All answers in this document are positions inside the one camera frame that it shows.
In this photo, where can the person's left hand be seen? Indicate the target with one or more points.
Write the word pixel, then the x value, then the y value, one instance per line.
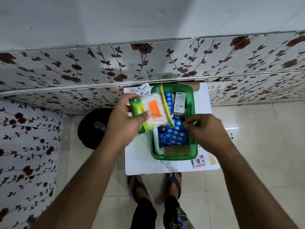
pixel 119 126

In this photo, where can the person's right hand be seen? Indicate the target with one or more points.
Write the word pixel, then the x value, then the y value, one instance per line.
pixel 209 133

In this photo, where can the person's left thumb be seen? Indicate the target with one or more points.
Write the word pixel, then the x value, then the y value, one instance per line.
pixel 142 117

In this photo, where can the person's right thumb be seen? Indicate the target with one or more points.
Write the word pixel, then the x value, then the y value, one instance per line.
pixel 190 128

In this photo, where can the green packet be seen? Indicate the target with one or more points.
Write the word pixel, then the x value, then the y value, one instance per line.
pixel 136 106

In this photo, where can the person's right forearm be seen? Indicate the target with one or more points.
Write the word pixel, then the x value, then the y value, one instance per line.
pixel 250 188

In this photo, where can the person's left forearm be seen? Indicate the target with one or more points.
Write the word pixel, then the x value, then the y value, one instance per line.
pixel 81 188

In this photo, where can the wide blue blister pack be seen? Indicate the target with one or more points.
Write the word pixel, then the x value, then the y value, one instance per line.
pixel 175 137

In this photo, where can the small black item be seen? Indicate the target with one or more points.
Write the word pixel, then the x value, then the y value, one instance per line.
pixel 162 129

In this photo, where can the brown bandage roll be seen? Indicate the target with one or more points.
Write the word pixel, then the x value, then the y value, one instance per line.
pixel 177 151

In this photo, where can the green plastic basket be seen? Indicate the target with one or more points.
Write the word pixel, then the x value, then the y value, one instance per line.
pixel 192 102

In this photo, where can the white medicine box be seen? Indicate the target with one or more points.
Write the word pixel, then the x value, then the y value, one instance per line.
pixel 180 103

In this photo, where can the white ointment tube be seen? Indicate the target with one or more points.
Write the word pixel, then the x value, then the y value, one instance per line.
pixel 156 140

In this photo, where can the silver blister pack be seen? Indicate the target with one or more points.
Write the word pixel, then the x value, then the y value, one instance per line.
pixel 143 89

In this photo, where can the narrow blue blister pack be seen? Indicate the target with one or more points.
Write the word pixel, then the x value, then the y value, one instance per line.
pixel 169 101

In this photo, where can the white cartoon print card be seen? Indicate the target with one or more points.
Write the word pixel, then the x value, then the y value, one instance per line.
pixel 199 160

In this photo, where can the brown cardboard piece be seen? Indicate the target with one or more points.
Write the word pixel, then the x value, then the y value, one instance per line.
pixel 194 87

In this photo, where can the black round helmet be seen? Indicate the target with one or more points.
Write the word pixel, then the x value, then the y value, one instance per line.
pixel 93 128

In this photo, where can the person's right sandal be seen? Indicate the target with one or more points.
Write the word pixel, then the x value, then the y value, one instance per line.
pixel 173 184

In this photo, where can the person's sandal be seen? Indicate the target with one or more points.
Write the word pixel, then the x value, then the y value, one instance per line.
pixel 138 187
pixel 173 184

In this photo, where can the person's left sandal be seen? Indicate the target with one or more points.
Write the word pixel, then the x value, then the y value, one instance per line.
pixel 138 187

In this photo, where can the person's right leg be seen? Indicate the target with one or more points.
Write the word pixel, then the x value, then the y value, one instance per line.
pixel 177 215

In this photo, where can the person's leg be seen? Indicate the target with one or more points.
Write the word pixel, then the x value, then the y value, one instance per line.
pixel 144 215
pixel 177 215

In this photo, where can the person's left leg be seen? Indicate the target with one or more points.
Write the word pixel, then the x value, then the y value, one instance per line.
pixel 144 215

